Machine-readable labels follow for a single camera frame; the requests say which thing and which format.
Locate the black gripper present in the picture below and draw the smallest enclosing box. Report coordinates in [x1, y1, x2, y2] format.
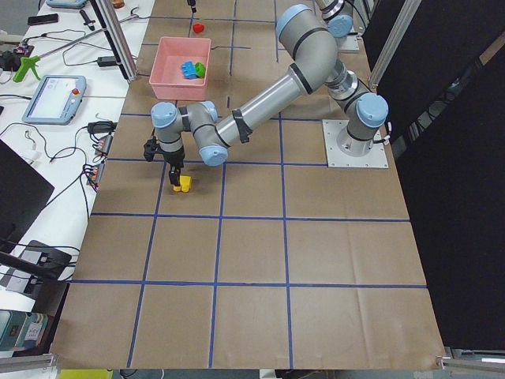
[162, 148, 185, 186]

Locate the yellow toy block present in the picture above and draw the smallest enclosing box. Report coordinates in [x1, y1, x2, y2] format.
[172, 175, 193, 193]

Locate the red toy block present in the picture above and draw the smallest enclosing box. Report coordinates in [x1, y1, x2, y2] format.
[193, 23, 205, 33]

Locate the blue toy block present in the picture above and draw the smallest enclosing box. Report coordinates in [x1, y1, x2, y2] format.
[181, 61, 199, 80]

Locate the green toy block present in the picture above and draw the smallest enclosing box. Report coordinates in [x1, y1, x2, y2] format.
[194, 62, 206, 78]

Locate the pink plastic box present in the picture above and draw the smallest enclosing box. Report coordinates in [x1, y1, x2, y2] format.
[149, 36, 211, 101]

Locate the black power adapter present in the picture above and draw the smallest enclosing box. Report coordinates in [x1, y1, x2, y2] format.
[96, 56, 118, 67]

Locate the left teach pendant tablet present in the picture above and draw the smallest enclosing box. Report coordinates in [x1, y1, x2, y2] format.
[22, 75, 87, 125]

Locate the black smartphone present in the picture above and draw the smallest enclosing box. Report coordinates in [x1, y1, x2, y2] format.
[27, 13, 59, 26]

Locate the black monitor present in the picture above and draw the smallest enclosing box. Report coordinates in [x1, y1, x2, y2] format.
[1, 141, 54, 253]

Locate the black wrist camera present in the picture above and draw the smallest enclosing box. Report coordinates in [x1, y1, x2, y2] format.
[144, 136, 159, 162]

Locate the usb hub with cables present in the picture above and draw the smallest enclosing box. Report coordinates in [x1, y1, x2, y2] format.
[84, 133, 113, 191]

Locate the aluminium frame post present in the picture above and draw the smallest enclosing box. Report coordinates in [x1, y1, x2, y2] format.
[90, 0, 137, 83]

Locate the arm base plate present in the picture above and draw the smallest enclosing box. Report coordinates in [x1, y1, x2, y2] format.
[335, 35, 360, 54]
[322, 119, 389, 170]

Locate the green handled reach grabber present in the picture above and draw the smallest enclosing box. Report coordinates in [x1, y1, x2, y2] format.
[13, 6, 151, 84]

